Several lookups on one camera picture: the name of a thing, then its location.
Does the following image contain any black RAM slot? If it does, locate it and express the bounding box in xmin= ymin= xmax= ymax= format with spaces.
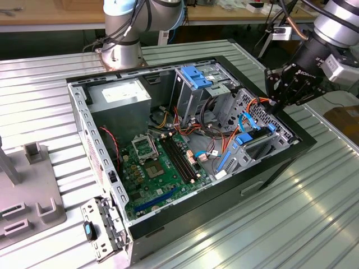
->
xmin=162 ymin=137 xmax=190 ymax=185
xmin=169 ymin=136 xmax=196 ymax=182
xmin=173 ymin=135 xmax=199 ymax=180
xmin=165 ymin=137 xmax=193 ymax=183

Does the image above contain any white box with dark lid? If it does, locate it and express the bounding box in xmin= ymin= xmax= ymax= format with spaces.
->
xmin=246 ymin=1 xmax=266 ymax=13

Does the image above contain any green motherboard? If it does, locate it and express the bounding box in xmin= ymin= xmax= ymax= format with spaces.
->
xmin=119 ymin=131 xmax=214 ymax=222

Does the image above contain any black blue latch tab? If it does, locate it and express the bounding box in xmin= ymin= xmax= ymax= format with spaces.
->
xmin=83 ymin=220 xmax=98 ymax=242

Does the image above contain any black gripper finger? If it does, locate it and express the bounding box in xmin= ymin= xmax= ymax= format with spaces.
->
xmin=276 ymin=85 xmax=328 ymax=115
xmin=264 ymin=67 xmax=284 ymax=116

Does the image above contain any CPU socket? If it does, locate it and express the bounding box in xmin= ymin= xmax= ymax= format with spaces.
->
xmin=144 ymin=161 xmax=166 ymax=180

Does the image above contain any grey power supply unit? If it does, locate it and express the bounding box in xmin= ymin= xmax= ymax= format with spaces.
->
xmin=85 ymin=78 xmax=152 ymax=146

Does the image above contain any brown cardboard box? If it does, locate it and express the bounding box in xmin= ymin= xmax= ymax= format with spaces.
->
xmin=322 ymin=105 xmax=359 ymax=138

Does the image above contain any red yellow power wire bundle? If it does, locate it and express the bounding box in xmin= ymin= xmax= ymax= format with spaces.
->
xmin=150 ymin=105 xmax=225 ymax=141

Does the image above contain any black open PC case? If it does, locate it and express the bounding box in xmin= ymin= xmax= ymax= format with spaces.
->
xmin=66 ymin=55 xmax=318 ymax=267

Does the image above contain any blue plastic drive latch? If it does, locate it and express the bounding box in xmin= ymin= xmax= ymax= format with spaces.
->
xmin=181 ymin=64 xmax=213 ymax=90

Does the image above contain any red black fan wire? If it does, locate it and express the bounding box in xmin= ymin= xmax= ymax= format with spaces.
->
xmin=98 ymin=125 xmax=121 ymax=173

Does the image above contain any grey parts rack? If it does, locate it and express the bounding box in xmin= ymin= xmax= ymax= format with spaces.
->
xmin=0 ymin=134 xmax=68 ymax=247

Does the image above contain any metal socket cover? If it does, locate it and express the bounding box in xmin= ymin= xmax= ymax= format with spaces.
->
xmin=131 ymin=133 xmax=157 ymax=165

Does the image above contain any grey metal optical drive cage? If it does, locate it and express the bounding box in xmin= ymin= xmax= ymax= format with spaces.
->
xmin=169 ymin=63 xmax=242 ymax=127

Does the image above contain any grey metal disk bay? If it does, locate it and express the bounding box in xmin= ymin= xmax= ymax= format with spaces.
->
xmin=214 ymin=88 xmax=300 ymax=180

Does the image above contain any blue expansion slot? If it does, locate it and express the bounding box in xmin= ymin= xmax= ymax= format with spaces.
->
xmin=134 ymin=187 xmax=178 ymax=213

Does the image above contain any wooden desk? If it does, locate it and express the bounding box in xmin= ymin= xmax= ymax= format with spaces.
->
xmin=0 ymin=0 xmax=317 ymax=33

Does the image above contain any thick black cable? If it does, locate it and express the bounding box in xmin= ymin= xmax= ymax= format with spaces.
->
xmin=200 ymin=96 xmax=233 ymax=140

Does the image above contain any metal expansion slot bracket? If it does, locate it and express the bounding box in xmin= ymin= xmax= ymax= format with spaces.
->
xmin=80 ymin=196 xmax=127 ymax=263

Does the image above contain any blue data wire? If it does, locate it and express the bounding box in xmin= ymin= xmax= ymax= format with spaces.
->
xmin=194 ymin=111 xmax=264 ymax=163

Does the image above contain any orange power wire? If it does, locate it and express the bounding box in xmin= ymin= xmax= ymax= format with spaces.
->
xmin=221 ymin=96 xmax=274 ymax=154

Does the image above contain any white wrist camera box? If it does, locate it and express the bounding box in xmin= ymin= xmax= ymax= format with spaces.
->
xmin=321 ymin=53 xmax=359 ymax=84

